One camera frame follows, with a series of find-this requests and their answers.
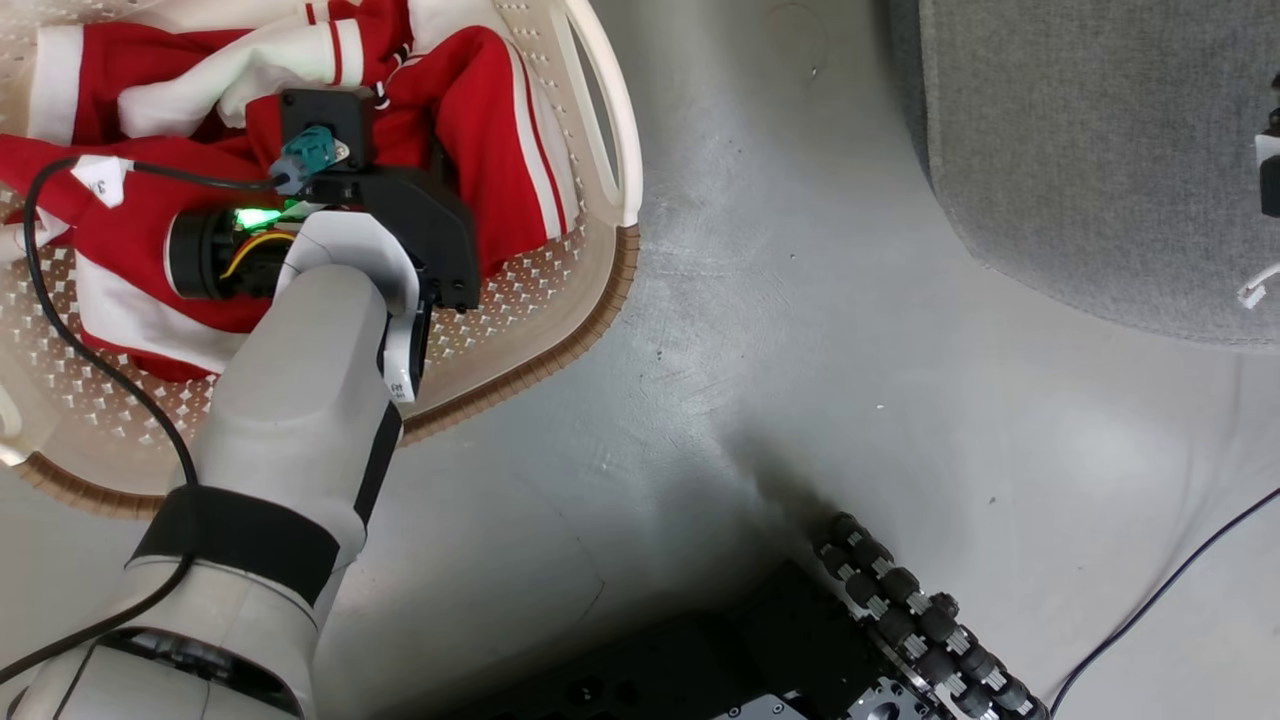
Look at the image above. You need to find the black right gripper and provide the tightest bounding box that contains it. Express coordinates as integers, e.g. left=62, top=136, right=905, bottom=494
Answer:
left=1255, top=72, right=1280, bottom=221

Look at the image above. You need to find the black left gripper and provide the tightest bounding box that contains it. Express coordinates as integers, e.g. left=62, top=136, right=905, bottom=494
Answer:
left=165, top=165, right=483, bottom=313

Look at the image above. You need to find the red garment with striped trim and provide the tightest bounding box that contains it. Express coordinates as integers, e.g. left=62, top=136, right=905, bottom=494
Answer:
left=118, top=0, right=583, bottom=279

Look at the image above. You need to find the beige perforated plastic laundry basket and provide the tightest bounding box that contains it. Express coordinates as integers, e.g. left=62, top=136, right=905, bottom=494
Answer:
left=0, top=0, right=643, bottom=521

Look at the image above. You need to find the grey fabric sofa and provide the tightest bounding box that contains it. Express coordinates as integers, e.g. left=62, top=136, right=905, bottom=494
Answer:
left=885, top=0, right=1280, bottom=353

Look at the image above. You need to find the black roller omni wheel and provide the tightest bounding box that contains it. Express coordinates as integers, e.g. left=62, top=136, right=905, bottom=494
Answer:
left=814, top=511, right=1053, bottom=720

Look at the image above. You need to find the white wire with connector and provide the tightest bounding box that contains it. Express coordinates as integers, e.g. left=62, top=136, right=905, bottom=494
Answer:
left=1237, top=260, right=1280, bottom=310

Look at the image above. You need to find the white paper cable tag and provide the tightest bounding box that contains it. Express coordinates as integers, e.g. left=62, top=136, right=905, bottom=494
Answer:
left=70, top=154, right=134, bottom=209

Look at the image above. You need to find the thin black floor cable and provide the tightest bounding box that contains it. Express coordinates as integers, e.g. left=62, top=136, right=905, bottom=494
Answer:
left=1048, top=487, right=1280, bottom=717

